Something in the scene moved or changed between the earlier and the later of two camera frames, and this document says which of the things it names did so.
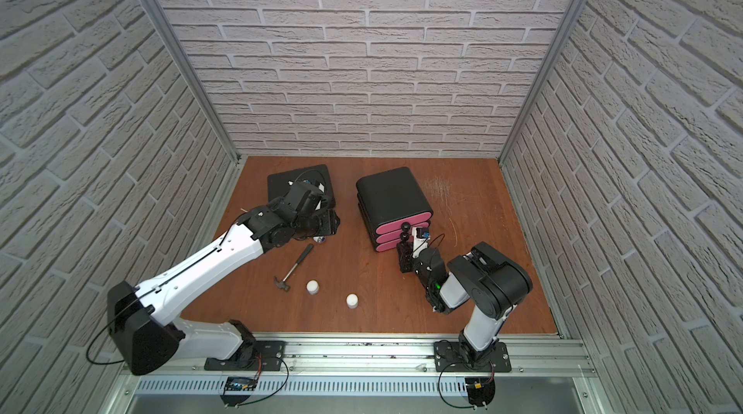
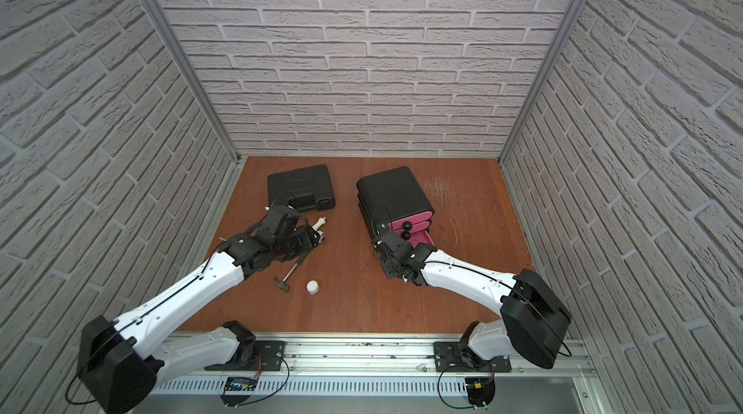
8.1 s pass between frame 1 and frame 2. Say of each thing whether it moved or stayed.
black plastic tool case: stayed
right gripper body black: moved
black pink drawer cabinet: stayed
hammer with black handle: stayed
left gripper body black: moved
